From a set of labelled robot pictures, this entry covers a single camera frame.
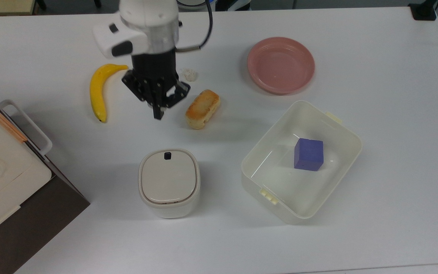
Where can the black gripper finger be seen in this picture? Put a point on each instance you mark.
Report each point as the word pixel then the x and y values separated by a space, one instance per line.
pixel 175 93
pixel 143 89

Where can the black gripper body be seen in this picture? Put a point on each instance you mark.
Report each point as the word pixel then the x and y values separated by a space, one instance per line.
pixel 154 66

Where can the white square trash can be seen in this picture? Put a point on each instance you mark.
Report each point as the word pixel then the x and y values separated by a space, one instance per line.
pixel 167 180

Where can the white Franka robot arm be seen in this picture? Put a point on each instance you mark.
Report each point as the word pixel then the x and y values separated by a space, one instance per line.
pixel 146 23

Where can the white and blue robot base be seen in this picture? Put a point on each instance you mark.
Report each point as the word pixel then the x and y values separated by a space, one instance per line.
pixel 230 3

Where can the small white crumpled paper ball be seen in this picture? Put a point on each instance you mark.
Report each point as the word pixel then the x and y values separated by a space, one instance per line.
pixel 191 75

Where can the toasted bread roll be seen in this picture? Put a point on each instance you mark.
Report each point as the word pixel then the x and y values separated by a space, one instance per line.
pixel 202 109

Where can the yellow banana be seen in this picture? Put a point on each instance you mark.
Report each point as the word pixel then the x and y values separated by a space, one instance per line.
pixel 97 89

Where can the pink plastic plate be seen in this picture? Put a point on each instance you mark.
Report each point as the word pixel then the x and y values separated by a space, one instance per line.
pixel 280 64

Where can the white plastic storage container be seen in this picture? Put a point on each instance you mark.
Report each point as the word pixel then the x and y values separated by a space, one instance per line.
pixel 280 179

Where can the purple cube block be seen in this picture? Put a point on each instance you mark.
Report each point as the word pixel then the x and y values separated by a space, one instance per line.
pixel 309 154

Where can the wooden side table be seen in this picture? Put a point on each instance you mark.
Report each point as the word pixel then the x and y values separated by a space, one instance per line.
pixel 2 5

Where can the white and brown oven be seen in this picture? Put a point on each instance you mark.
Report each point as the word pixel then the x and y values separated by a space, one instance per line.
pixel 2 182

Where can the black table clamp mount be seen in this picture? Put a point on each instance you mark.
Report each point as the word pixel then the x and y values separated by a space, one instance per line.
pixel 424 10

